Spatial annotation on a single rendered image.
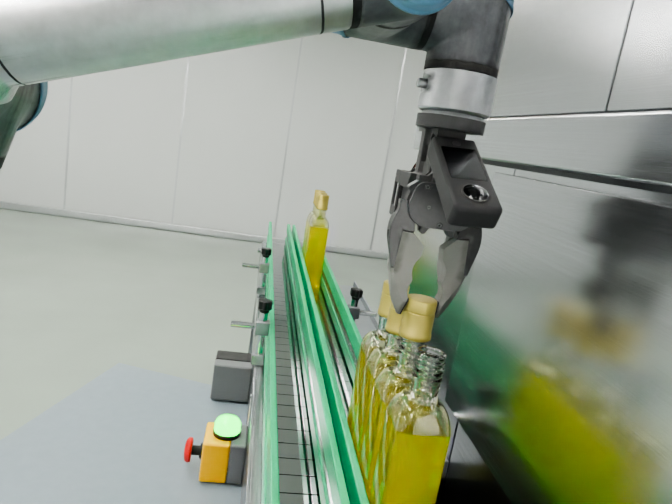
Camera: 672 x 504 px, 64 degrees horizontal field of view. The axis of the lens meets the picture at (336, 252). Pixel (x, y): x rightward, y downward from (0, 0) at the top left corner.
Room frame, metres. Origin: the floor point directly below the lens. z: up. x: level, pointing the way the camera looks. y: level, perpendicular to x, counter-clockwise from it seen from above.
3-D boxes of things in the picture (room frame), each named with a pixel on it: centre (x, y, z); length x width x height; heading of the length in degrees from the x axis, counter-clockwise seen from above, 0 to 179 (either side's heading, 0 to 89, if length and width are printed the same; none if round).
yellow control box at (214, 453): (0.82, 0.13, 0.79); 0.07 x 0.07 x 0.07; 9
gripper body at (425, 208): (0.59, -0.09, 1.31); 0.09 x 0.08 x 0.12; 9
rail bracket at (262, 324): (0.99, 0.14, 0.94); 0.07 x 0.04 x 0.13; 99
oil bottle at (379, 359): (0.62, -0.09, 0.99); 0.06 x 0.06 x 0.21; 9
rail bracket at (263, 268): (1.45, 0.21, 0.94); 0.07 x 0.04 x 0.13; 99
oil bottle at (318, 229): (1.62, 0.06, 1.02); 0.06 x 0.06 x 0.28; 9
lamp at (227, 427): (0.82, 0.13, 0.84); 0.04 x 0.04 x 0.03
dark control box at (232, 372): (1.10, 0.18, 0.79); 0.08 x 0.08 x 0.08; 9
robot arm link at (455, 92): (0.59, -0.09, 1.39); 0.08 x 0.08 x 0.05
